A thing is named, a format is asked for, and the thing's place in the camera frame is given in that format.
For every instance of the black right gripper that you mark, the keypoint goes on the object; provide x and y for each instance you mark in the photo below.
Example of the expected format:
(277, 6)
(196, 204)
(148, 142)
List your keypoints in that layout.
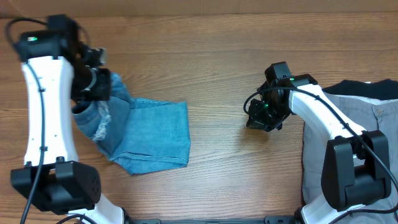
(259, 115)

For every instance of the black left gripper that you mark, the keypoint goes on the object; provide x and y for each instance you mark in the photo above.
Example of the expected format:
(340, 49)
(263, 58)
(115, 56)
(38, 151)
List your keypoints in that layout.
(103, 94)

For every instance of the light blue denim jeans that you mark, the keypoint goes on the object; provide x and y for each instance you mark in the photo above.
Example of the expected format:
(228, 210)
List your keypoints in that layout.
(139, 134)

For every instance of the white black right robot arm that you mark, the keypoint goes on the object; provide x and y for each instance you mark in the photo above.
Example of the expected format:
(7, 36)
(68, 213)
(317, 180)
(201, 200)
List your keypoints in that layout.
(356, 170)

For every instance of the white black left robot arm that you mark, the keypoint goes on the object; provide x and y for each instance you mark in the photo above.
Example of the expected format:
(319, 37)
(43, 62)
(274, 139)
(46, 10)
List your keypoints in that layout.
(60, 69)

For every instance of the grey folded cloth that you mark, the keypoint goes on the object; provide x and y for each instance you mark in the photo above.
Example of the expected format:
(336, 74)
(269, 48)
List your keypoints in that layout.
(371, 114)

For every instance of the black folded garment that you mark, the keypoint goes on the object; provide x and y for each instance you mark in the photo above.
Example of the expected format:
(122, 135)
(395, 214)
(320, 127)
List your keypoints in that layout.
(382, 90)

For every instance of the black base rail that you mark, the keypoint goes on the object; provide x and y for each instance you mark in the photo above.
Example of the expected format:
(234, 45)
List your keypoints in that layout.
(214, 221)

